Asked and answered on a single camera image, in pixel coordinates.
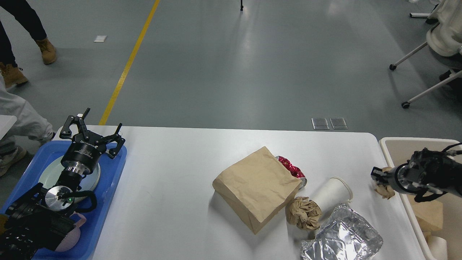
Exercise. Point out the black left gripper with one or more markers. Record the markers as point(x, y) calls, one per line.
point(82, 154)

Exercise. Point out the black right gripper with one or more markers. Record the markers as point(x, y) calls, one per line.
point(393, 177)

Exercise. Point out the white paper cup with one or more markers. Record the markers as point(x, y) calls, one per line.
point(332, 193)
point(438, 247)

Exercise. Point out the green plate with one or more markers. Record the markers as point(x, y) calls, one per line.
point(51, 174)

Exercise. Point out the small brown paper bag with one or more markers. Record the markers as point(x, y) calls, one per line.
point(429, 215)

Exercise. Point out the crushed red can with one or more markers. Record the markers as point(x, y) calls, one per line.
point(294, 170)

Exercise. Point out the pink mug dark inside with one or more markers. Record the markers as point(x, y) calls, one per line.
point(73, 236)

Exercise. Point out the large brown paper bag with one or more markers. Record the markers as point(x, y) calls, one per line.
point(257, 187)

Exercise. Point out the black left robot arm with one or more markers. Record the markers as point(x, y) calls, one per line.
point(59, 206)

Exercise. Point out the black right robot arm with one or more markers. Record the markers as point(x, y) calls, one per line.
point(428, 175)

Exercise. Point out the person in white clothes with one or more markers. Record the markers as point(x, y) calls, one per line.
point(29, 124)

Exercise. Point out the crumpled clear plastic bag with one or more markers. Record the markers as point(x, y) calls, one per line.
point(345, 235)

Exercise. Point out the beige plastic bin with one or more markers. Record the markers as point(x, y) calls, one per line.
point(396, 152)

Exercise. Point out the silver floor socket plates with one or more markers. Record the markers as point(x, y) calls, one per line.
point(335, 123)

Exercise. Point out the white side table corner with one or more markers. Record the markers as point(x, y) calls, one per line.
point(6, 123)

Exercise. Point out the crumpled brown paper ball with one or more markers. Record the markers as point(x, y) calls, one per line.
point(303, 213)

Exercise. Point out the white office chair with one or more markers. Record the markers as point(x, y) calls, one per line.
point(444, 42)

